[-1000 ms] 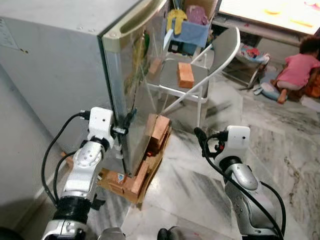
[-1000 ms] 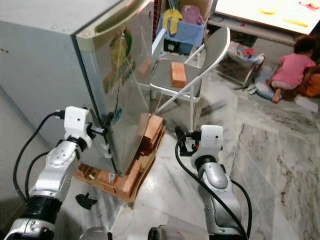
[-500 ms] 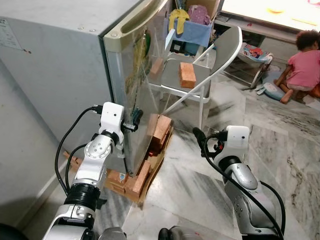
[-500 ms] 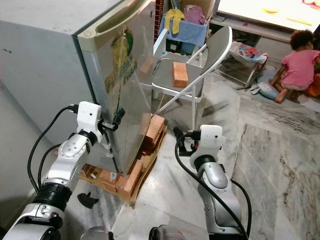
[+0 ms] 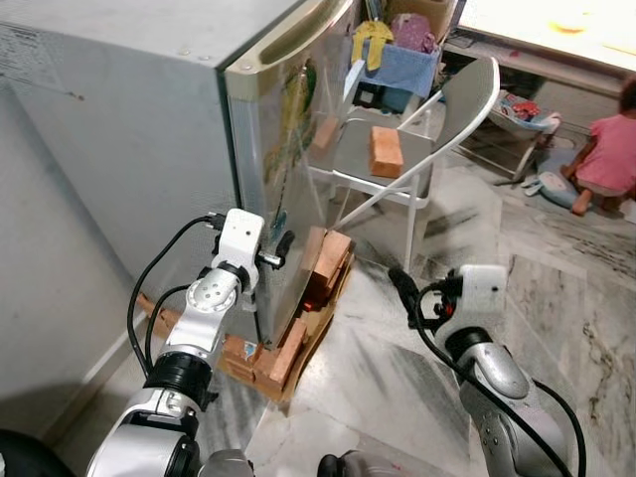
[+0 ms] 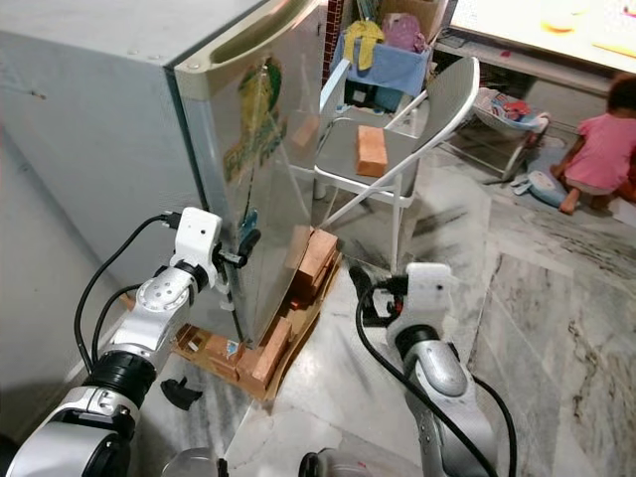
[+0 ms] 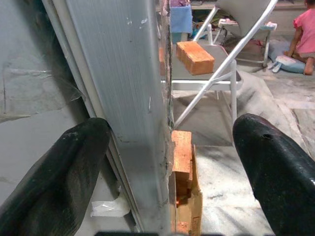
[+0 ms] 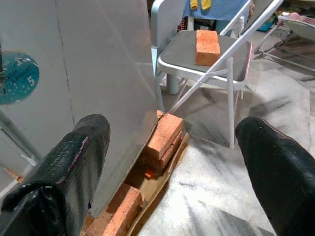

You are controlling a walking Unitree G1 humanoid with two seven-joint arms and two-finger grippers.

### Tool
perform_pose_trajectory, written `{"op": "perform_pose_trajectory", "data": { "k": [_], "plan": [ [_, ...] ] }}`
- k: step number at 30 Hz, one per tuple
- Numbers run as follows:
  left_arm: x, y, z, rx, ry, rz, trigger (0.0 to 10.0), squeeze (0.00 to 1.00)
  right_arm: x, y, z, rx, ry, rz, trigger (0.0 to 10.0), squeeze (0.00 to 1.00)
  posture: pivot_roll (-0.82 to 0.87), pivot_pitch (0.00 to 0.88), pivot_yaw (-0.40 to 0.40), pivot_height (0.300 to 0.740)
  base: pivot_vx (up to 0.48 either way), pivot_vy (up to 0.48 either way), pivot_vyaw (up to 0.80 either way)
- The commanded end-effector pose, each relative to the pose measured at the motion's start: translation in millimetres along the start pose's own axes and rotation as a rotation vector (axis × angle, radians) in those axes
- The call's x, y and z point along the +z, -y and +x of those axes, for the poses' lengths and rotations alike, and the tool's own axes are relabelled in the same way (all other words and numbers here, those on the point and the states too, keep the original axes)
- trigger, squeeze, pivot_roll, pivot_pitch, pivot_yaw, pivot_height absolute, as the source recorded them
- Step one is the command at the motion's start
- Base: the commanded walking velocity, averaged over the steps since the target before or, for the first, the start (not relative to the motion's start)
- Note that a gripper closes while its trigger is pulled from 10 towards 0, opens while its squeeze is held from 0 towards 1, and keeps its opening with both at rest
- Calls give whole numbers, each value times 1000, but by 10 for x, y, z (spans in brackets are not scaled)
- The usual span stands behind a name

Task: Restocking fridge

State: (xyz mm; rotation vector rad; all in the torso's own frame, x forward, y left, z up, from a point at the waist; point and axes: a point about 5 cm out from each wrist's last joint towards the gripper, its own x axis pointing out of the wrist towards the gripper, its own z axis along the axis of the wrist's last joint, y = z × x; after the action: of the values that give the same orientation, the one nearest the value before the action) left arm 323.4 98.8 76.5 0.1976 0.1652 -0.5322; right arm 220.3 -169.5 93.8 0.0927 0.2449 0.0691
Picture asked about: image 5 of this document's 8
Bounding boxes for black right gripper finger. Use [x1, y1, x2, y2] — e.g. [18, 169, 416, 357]
[388, 266, 423, 311]

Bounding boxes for silver mini fridge door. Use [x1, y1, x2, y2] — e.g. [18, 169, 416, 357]
[224, 0, 361, 349]

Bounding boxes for silver mini fridge body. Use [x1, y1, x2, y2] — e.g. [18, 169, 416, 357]
[0, 0, 299, 311]

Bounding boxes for orange support brick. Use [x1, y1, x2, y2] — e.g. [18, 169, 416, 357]
[221, 318, 309, 391]
[298, 227, 354, 309]

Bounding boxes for wooden pallet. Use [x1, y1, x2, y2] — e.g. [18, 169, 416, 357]
[137, 248, 356, 403]

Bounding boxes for lone orange brick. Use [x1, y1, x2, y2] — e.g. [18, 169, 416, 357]
[369, 126, 404, 180]

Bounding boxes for green yellow door sticker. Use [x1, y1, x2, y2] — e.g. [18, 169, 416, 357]
[273, 60, 319, 215]

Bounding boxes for pale slippers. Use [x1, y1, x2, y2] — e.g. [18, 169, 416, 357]
[525, 171, 579, 210]

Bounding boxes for white folding chair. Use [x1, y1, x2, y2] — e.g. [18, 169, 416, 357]
[306, 57, 501, 271]

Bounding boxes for grey robot left leg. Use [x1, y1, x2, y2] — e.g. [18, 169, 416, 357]
[197, 449, 255, 477]

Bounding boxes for baby bouncer seat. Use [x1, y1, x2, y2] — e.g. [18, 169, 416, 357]
[462, 87, 562, 187]

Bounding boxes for yellow cloth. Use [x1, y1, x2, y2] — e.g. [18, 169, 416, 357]
[351, 20, 395, 71]

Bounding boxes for child in pink dress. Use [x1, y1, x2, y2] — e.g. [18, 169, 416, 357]
[561, 78, 636, 217]

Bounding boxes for purple cloth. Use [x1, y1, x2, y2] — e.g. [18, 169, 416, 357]
[391, 12, 438, 54]

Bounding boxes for pale low table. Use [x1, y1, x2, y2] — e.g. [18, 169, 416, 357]
[442, 0, 636, 100]

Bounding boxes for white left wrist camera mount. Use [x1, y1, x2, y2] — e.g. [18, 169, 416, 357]
[213, 208, 266, 279]

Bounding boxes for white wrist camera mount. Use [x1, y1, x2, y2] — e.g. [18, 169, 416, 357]
[213, 208, 266, 279]
[452, 264, 511, 337]

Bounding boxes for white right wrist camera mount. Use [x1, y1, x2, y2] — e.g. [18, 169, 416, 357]
[452, 264, 511, 337]

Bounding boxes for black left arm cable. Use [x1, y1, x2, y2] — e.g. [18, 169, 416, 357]
[127, 212, 228, 377]

